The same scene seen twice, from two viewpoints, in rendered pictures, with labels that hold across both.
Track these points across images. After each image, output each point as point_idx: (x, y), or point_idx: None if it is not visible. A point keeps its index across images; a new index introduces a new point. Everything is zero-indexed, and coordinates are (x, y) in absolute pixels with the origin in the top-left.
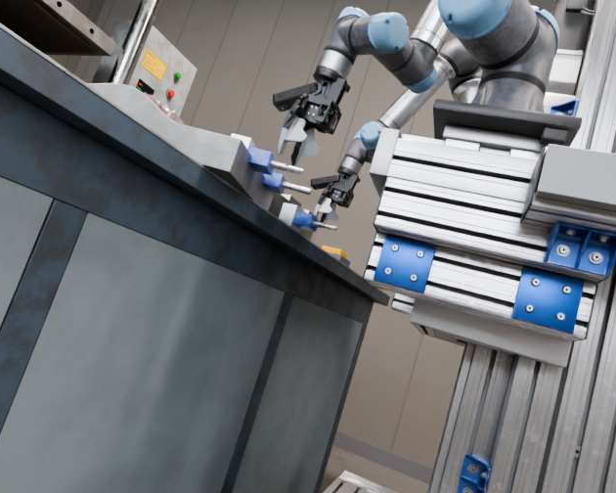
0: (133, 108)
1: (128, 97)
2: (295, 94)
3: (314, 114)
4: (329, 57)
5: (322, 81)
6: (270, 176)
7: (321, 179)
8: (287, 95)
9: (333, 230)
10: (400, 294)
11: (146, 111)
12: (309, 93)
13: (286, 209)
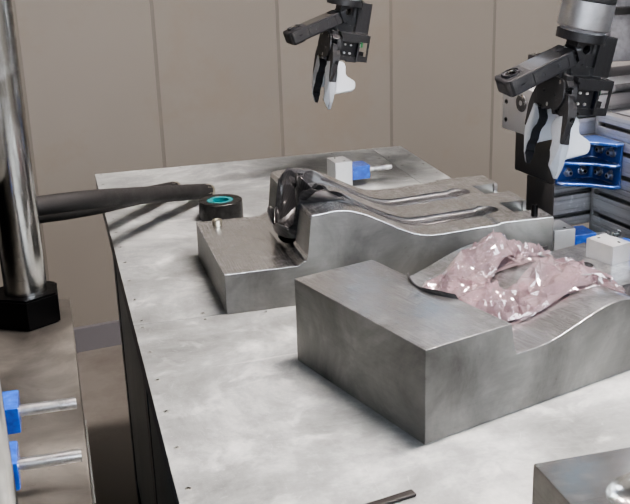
0: None
1: (624, 314)
2: (547, 76)
3: (585, 104)
4: (601, 16)
5: (581, 46)
6: None
7: (310, 28)
8: (535, 80)
9: (616, 236)
10: (559, 208)
11: None
12: (567, 69)
13: (561, 239)
